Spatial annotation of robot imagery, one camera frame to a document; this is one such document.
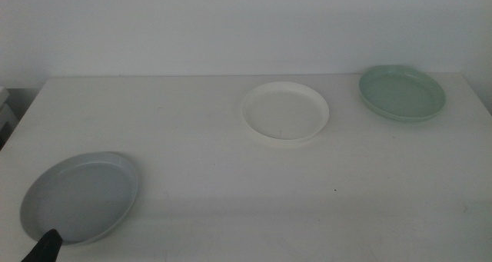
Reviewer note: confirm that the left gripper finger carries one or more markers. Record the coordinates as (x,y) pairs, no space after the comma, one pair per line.
(47,248)

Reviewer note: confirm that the grey shallow bowl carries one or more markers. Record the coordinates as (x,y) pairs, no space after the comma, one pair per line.
(80,200)

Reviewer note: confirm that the white shallow bowl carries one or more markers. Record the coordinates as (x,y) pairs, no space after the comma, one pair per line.
(284,114)

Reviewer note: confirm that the pale green shallow bowl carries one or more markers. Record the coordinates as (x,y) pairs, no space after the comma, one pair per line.
(401,95)

